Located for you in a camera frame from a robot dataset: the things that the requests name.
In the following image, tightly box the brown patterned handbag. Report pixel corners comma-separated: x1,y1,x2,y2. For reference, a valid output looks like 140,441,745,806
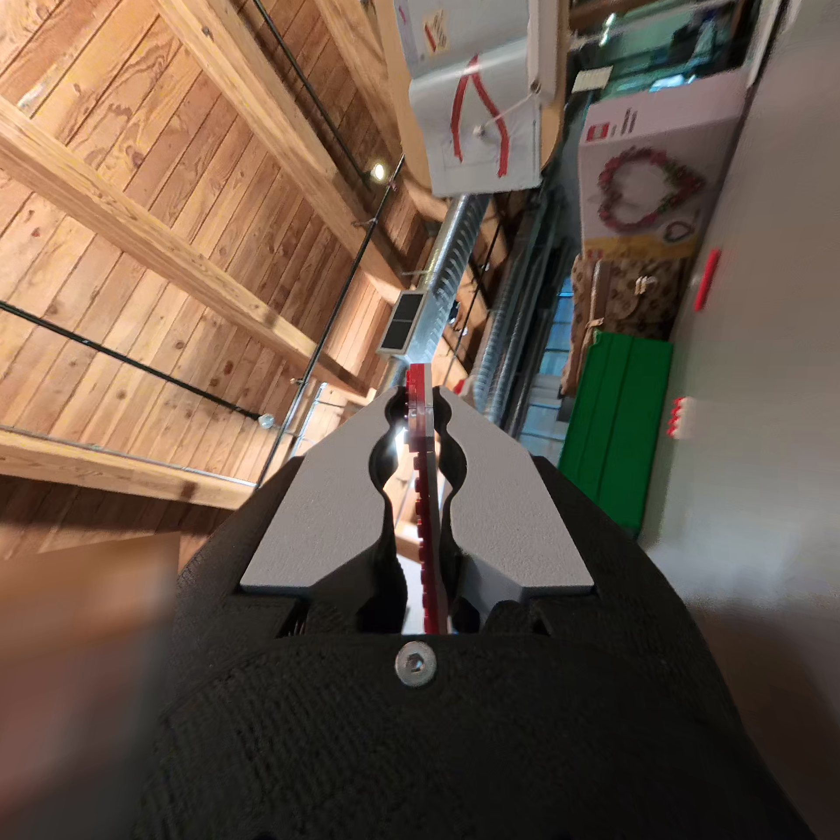
561,252,697,395

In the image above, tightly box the green Lego baseplate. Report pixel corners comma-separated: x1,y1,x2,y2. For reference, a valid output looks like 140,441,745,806
558,331,676,539

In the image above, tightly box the black ceiling panel light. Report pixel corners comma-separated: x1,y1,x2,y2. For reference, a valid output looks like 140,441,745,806
377,292,427,358

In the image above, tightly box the white lego set box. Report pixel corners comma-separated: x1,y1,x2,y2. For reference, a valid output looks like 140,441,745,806
577,66,749,260

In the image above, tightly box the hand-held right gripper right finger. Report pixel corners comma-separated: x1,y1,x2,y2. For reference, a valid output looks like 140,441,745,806
433,385,598,636

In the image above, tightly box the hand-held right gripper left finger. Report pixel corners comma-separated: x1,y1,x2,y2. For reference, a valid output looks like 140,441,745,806
240,386,409,634

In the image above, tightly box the long red lego brick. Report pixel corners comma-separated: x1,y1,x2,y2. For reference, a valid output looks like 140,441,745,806
693,248,721,311

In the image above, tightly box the lego instruction booklet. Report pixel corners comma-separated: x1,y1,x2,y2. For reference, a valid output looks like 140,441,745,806
394,0,546,198

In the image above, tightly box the red lego arc assembly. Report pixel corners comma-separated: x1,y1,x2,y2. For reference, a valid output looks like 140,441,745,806
405,363,455,635

